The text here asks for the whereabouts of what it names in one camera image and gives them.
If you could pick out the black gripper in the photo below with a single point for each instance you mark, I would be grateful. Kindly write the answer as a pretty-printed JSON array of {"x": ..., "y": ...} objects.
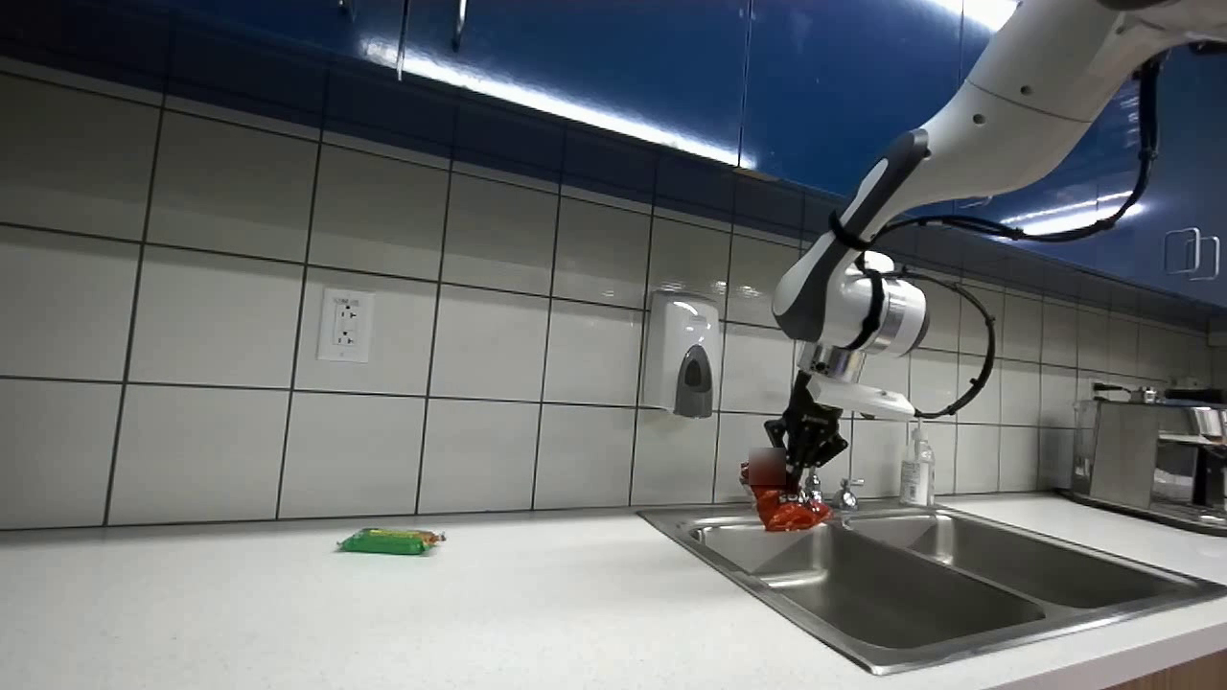
[{"x": 808, "y": 428}]

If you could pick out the red Doritos chip bag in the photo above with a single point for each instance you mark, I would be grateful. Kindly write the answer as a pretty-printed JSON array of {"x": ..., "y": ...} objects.
[{"x": 785, "y": 505}]

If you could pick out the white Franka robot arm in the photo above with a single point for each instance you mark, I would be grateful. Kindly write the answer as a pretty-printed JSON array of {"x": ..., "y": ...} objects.
[{"x": 1021, "y": 102}]

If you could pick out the stainless steel double sink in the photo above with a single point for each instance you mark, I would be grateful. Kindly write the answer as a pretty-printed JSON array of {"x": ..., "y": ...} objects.
[{"x": 923, "y": 589}]

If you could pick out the clear dish soap bottle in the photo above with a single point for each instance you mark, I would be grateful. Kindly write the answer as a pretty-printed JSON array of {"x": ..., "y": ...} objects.
[{"x": 920, "y": 473}]

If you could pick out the silver countertop appliance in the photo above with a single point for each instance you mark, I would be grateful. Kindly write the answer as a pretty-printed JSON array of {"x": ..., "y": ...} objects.
[{"x": 1133, "y": 453}]

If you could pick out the green sponge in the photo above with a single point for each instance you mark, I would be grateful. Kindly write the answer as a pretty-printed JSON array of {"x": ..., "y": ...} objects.
[{"x": 389, "y": 543}]

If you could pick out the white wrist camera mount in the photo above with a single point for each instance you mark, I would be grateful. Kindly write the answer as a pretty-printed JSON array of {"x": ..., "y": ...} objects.
[{"x": 876, "y": 400}]

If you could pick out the white wall soap dispenser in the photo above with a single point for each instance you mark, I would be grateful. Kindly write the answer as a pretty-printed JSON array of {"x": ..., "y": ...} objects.
[{"x": 681, "y": 349}]

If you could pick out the blue wall cabinets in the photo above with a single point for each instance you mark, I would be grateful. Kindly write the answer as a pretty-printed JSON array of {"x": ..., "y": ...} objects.
[{"x": 615, "y": 63}]

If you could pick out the white wall outlet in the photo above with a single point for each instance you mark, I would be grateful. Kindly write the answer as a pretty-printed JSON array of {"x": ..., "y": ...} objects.
[{"x": 348, "y": 326}]

